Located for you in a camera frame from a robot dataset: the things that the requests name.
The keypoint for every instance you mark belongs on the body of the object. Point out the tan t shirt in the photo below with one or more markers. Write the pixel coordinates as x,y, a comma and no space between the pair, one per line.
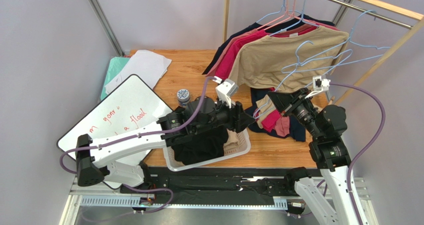
314,57

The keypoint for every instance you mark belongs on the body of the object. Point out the beige t shirt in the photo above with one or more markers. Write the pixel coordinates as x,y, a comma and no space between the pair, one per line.
232,141

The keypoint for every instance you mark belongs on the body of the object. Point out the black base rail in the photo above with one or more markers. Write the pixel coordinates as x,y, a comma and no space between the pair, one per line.
220,186

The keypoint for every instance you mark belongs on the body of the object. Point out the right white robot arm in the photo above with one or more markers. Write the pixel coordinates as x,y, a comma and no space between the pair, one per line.
331,156

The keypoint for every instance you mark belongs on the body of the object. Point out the black daisy print t shirt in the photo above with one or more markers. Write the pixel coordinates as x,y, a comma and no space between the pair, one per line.
205,146

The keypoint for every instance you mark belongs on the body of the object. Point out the blue white round tin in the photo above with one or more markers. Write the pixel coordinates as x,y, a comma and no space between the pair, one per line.
183,97

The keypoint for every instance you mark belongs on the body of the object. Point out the white board black frame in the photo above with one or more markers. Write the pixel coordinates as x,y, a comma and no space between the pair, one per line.
131,108

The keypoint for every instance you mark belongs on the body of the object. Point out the magenta t shirt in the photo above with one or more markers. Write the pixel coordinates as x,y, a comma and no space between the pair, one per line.
256,60

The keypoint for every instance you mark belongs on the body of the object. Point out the metal corner post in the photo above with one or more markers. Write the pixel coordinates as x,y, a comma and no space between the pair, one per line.
96,6

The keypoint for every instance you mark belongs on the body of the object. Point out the white paper sheets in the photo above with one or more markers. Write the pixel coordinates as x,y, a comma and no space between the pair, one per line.
147,65

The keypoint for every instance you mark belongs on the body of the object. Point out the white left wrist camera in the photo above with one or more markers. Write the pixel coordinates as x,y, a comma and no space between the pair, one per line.
225,90

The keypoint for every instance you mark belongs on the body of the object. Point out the wooden clothes rack frame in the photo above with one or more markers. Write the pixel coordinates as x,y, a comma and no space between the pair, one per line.
340,70

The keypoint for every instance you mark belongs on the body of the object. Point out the pink wire hanger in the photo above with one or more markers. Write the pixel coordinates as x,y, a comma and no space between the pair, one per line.
287,15

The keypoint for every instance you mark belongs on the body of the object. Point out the metal hanging rail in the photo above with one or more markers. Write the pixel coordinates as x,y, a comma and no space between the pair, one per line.
371,7

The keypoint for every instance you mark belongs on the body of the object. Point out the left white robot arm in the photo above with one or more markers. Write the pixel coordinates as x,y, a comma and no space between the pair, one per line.
201,123

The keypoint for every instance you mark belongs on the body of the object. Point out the navy t shirt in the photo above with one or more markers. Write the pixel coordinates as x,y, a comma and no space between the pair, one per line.
296,131

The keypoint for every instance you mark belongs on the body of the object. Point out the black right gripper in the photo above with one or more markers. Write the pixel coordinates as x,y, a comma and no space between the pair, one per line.
290,101

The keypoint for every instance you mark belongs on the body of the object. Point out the teal folder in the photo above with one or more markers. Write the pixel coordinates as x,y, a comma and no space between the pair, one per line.
116,64

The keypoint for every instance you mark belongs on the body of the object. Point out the white plastic perforated basket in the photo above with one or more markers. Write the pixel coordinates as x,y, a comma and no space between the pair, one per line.
231,150

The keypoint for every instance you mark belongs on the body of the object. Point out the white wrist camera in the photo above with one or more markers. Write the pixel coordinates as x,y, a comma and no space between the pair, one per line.
225,90
320,84

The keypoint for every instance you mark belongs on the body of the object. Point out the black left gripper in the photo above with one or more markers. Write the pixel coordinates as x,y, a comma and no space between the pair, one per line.
237,119

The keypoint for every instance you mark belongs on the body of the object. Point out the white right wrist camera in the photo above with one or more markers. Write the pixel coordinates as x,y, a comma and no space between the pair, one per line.
320,84

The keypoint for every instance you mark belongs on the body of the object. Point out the salmon pink t shirt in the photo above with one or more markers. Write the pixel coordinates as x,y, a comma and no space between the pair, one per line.
282,127

